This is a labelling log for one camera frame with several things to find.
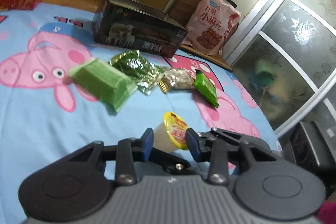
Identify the beige nut snack packet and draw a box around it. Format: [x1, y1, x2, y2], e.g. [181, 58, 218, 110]
[158, 67, 195, 93]

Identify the bright green snack packet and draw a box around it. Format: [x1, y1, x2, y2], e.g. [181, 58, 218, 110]
[194, 69, 219, 108]

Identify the wooden chair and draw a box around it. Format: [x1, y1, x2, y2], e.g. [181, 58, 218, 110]
[167, 0, 239, 72]

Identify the frosted glass sliding door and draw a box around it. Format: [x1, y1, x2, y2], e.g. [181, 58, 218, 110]
[223, 0, 335, 135]

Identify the dark green foil packet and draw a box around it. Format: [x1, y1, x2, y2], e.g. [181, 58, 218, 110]
[108, 50, 164, 95]

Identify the yellow lid jelly cup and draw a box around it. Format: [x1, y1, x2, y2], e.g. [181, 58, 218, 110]
[153, 112, 188, 153]

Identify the black speaker box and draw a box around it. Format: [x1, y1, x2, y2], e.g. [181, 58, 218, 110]
[280, 121, 335, 197]

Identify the dark cardboard box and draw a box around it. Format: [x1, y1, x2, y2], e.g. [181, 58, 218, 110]
[92, 0, 188, 57]

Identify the pink snack bag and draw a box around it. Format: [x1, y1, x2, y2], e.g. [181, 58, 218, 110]
[182, 0, 241, 56]

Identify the light green snack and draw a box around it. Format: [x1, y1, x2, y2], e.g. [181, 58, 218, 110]
[68, 57, 138, 113]

